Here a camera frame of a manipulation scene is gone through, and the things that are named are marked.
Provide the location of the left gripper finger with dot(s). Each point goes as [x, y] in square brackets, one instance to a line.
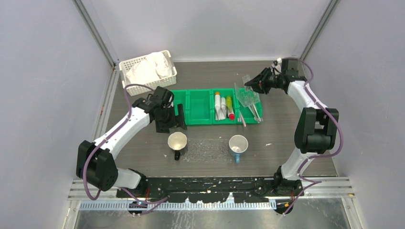
[180, 118]
[172, 124]

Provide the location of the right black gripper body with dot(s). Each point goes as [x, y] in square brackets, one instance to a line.
[274, 80]

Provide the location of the yellow toothpaste tube red cap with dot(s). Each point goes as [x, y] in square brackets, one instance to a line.
[229, 106]

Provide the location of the white toothpaste tube orange cap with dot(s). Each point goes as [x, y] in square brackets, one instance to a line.
[217, 105]

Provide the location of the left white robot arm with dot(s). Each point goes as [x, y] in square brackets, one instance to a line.
[96, 160]

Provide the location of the white plastic basket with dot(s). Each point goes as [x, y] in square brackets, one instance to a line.
[136, 89]

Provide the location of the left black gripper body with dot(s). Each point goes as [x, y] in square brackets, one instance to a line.
[168, 113]

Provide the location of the blue mug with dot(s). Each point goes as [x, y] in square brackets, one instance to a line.
[237, 145]

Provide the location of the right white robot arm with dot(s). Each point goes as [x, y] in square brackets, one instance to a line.
[317, 126]

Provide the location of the white cloth in basket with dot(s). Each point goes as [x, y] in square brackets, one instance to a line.
[154, 67]

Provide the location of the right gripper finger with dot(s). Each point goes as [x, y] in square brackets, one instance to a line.
[261, 81]
[260, 89]

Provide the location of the green compartment organizer bin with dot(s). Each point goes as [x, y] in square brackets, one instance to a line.
[198, 107]

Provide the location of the clear oval textured tray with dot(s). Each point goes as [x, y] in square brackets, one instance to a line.
[207, 151]

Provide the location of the black mug cream inside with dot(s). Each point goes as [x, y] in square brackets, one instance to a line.
[177, 142]

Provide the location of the white slotted cable duct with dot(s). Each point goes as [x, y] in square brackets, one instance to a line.
[199, 205]

